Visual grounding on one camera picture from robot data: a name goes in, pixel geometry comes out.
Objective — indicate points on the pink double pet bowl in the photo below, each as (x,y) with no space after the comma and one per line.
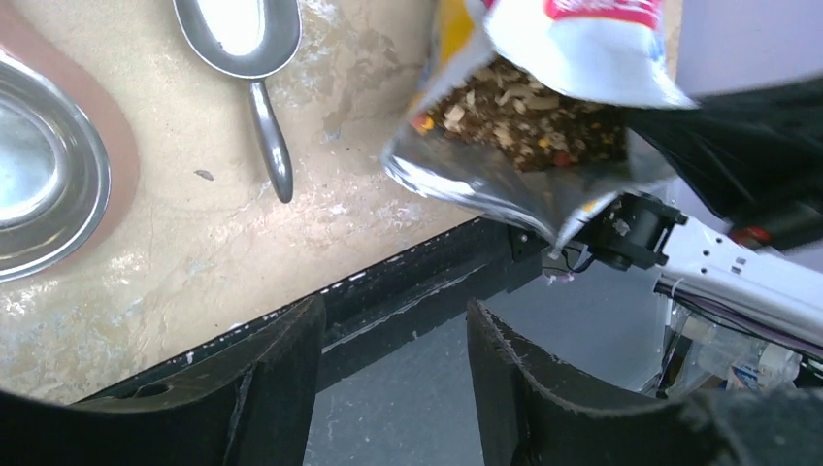
(69,159)

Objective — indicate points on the metal food scoop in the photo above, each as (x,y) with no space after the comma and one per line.
(249,40)

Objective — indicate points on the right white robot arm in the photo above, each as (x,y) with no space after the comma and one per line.
(706,270)

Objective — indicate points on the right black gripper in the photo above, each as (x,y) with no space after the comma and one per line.
(754,158)

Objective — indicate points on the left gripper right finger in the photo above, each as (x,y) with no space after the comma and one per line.
(534,408)

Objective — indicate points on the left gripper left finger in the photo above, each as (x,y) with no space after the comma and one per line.
(249,404)

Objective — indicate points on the pet food bag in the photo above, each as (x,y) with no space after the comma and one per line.
(521,111)

